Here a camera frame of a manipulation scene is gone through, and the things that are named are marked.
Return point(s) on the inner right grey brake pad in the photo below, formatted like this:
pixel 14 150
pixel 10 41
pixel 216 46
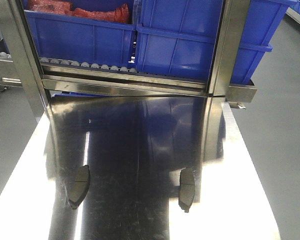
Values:
pixel 187 189

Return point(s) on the grey brake pad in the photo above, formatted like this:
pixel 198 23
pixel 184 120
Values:
pixel 80 187
pixel 187 189

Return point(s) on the inner left grey brake pad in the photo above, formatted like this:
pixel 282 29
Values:
pixel 80 187

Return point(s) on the right blue plastic crate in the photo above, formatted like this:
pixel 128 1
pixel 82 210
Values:
pixel 177 37

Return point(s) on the blue plastic crate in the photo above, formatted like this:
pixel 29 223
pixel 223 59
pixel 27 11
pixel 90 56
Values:
pixel 82 39
pixel 177 37

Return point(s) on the red mesh bag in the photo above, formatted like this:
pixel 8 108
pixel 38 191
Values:
pixel 61 7

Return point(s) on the grey roller track strip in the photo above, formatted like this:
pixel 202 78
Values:
pixel 85 64

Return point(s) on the left blue plastic crate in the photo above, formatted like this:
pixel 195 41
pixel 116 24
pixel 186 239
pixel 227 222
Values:
pixel 82 39

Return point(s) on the stainless steel rack frame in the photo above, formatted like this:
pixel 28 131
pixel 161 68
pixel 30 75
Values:
pixel 39 79

